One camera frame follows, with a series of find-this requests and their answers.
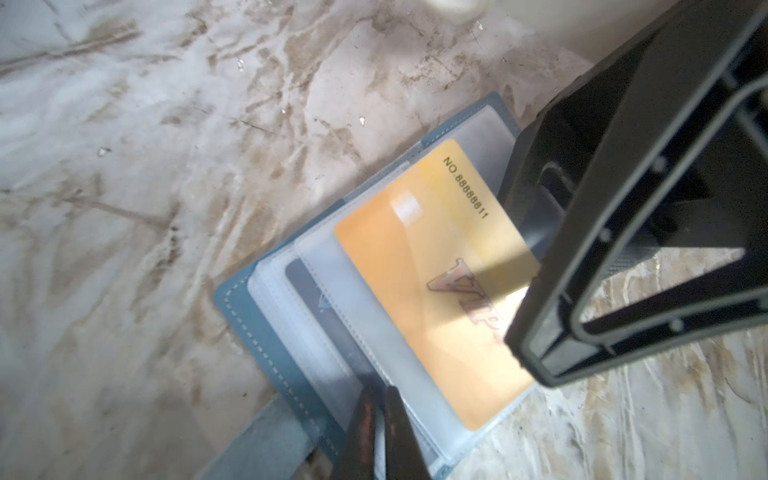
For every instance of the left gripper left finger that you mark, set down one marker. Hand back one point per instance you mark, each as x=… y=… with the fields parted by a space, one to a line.
x=357 y=460

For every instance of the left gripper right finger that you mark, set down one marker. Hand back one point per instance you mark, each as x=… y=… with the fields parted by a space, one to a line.
x=403 y=456

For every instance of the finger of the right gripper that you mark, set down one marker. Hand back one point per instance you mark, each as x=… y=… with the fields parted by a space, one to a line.
x=683 y=163
x=552 y=154

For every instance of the blue leather card holder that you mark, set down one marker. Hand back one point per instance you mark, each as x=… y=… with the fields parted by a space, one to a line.
x=317 y=390

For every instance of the dark blue VIP credit card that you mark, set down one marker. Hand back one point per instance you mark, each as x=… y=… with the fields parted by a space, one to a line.
x=321 y=309

